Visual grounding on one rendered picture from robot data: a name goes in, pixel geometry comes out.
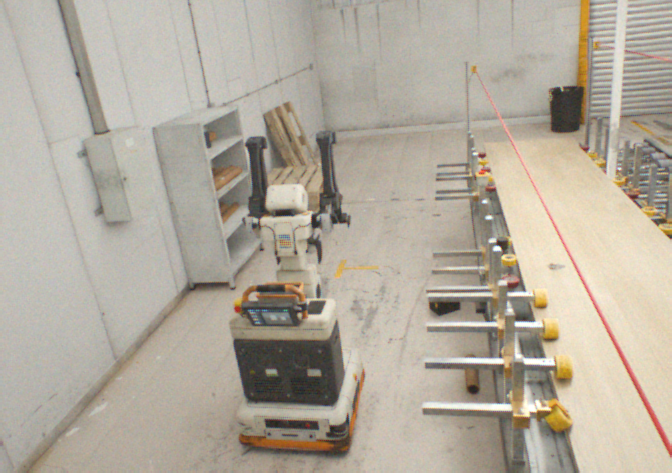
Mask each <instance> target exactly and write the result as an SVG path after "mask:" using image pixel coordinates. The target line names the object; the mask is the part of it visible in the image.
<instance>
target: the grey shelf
mask: <svg viewBox="0 0 672 473"><path fill-rule="evenodd" d="M235 110H236V112H235ZM237 110H238V111H237ZM237 112H238V113H237ZM236 115H237V118H236ZM238 116H239V117H238ZM237 121H238V123H237ZM239 122H240V123H239ZM203 126H207V128H208V131H209V132H211V131H212V132H215V134H216V139H215V140H213V141H211V146H212V147H211V148H208V149H207V146H206V141H205V136H204V131H203ZM238 126H239V129H238ZM240 128H241V129H240ZM152 129H153V133H154V138H155V142H156V146H157V150H158V154H159V158H160V163H161V167H162V171H163V175H164V179H165V184H166V188H167V192H168V196H169V200H170V204H171V209H172V213H173V217H174V221H175V225H176V229H177V234H178V238H179V242H180V246H181V250H182V255H183V259H184V263H185V267H186V271H187V275H188V280H189V284H190V290H195V289H196V286H194V285H193V283H202V282H229V284H230V289H231V290H235V289H236V286H235V282H234V276H235V275H236V273H237V272H238V270H239V268H240V267H241V266H242V265H243V264H244V263H245V262H246V261H247V260H248V258H249V257H250V256H251V255H252V253H253V252H254V251H255V249H256V248H257V247H258V246H259V244H260V247H261V248H260V251H264V250H265V249H264V246H263V241H262V235H261V232H260V233H259V234H260V235H259V234H258V235H256V236H247V230H246V226H245V224H244V223H243V221H242V218H243V217H247V215H248V214H249V213H250V212H249V210H248V202H249V199H248V197H249V196H252V180H251V174H250V168H249V163H248V157H247V151H246V147H245V140H244V135H243V129H242V124H241V118H240V112H239V107H238V105H235V106H224V107H213V108H203V109H196V110H194V111H191V112H189V113H186V114H184V115H181V116H179V117H176V118H174V119H171V120H169V121H167V122H164V123H162V124H159V125H157V126H154V127H152ZM239 132H240V134H239ZM241 132H242V133H241ZM241 134H242V135H241ZM198 136H199V138H198ZM200 136H201V137H200ZM199 140H200V143H199ZM242 140H243V141H242ZM201 141H202V142H201ZM241 143H242V145H241ZM243 144H244V145H243ZM200 145H201V147H200ZM242 148H243V151H242ZM244 150H245V151H244ZM243 154H244V156H243ZM244 159H245V162H244ZM211 161H212V163H211ZM230 165H234V166H235V167H241V168H242V173H241V174H240V175H238V176H237V177H236V178H234V179H233V180H232V181H230V182H229V183H228V184H226V185H225V186H224V187H222V188H221V189H220V190H218V191H217V192H216V189H215V185H214V180H213V175H212V170H211V168H212V166H213V168H215V169H217V168H218V167H220V166H222V167H224V168H227V167H228V166H230ZM245 165H246V167H245ZM247 167H248V168H247ZM210 170H211V171H210ZM208 173H209V174H208ZM206 174H207V176H206ZM208 175H209V176H208ZM247 176H248V178H247ZM207 179H208V181H207ZM248 181H249V184H248ZM210 182H211V183H210ZM250 182H251V183H250ZM208 183H209V185H208ZM210 184H211V185H210ZM250 184H251V185H250ZM249 187H250V189H249ZM209 188H210V190H209ZM250 192H251V195H250ZM219 201H220V202H223V203H224V204H227V205H228V207H229V206H230V205H231V204H232V203H234V202H238V203H239V205H240V206H239V208H238V209H237V210H236V211H235V212H234V213H233V214H232V215H231V216H230V217H229V218H228V220H227V221H226V222H225V223H224V224H223V223H222V219H220V218H221V214H220V209H219V204H218V203H220V202H219ZM213 207H214V209H213ZM215 208H216V209H215ZM214 212H215V214H214ZM215 217H216V219H215ZM217 217H218V218H217ZM218 221H219V222H218ZM216 222H217V224H216ZM218 223H219V224H218ZM217 226H218V228H217ZM219 227H220V228H219ZM181 233H182V235H181ZM258 236H259V238H258ZM182 237H183V238H182ZM261 244H262V245H261ZM228 279H229V281H228ZM192 280H193V281H192Z"/></svg>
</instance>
